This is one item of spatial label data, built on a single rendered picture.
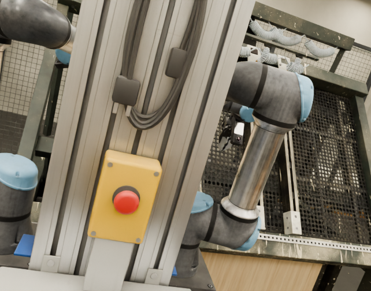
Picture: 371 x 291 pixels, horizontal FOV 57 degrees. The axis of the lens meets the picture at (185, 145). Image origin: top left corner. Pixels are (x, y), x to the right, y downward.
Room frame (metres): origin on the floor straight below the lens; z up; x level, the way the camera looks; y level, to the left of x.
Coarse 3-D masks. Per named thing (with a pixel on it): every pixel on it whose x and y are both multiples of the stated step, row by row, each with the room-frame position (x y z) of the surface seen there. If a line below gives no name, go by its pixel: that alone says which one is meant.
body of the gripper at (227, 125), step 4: (224, 116) 1.49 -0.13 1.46; (228, 116) 1.49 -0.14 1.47; (232, 116) 1.46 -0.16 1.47; (236, 116) 1.40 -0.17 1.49; (224, 120) 1.48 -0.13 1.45; (228, 120) 1.46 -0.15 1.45; (232, 120) 1.44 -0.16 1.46; (240, 120) 1.40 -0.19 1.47; (224, 124) 1.48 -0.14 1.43; (228, 124) 1.44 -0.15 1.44; (224, 128) 1.45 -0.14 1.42; (228, 128) 1.43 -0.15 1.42; (224, 132) 1.44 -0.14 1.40; (228, 132) 1.44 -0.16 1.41; (228, 136) 1.45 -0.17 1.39
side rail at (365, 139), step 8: (352, 104) 2.65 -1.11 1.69; (360, 104) 2.63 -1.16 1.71; (360, 112) 2.58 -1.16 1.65; (360, 120) 2.53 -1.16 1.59; (360, 128) 2.50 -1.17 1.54; (368, 128) 2.52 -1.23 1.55; (360, 136) 2.47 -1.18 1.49; (368, 136) 2.47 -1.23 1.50; (360, 144) 2.45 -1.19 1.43; (368, 144) 2.43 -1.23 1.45; (360, 152) 2.42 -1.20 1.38; (368, 152) 2.38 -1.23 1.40; (368, 160) 2.34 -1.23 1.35; (368, 168) 2.31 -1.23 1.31; (368, 176) 2.29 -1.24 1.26; (368, 184) 2.27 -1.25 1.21; (368, 192) 2.24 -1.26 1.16
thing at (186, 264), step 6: (180, 246) 0.91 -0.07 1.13; (186, 246) 0.91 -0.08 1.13; (192, 246) 0.92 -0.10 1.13; (198, 246) 0.94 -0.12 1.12; (180, 252) 0.91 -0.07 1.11; (186, 252) 0.91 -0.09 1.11; (192, 252) 0.92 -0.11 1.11; (198, 252) 0.95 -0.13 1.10; (180, 258) 0.90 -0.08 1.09; (186, 258) 0.91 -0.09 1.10; (192, 258) 0.92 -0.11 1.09; (198, 258) 0.95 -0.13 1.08; (180, 264) 0.90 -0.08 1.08; (186, 264) 0.90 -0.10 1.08; (192, 264) 0.94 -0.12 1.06; (198, 264) 0.95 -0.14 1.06; (180, 270) 0.89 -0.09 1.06; (186, 270) 0.90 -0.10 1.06; (192, 270) 0.91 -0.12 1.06; (174, 276) 0.89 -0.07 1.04; (180, 276) 0.89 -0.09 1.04; (186, 276) 0.90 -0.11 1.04
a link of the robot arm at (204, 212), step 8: (200, 192) 1.00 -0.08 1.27; (200, 200) 0.94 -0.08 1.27; (208, 200) 0.95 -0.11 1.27; (192, 208) 0.91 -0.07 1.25; (200, 208) 0.91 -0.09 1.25; (208, 208) 0.93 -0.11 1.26; (216, 208) 0.95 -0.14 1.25; (192, 216) 0.91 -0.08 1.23; (200, 216) 0.91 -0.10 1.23; (208, 216) 0.92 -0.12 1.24; (216, 216) 0.92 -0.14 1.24; (192, 224) 0.91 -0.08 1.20; (200, 224) 0.91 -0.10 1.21; (208, 224) 0.91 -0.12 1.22; (192, 232) 0.91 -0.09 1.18; (200, 232) 0.91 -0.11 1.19; (208, 232) 0.91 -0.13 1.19; (184, 240) 0.91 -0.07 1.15; (192, 240) 0.91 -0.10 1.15; (200, 240) 0.94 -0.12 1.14; (208, 240) 0.92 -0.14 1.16
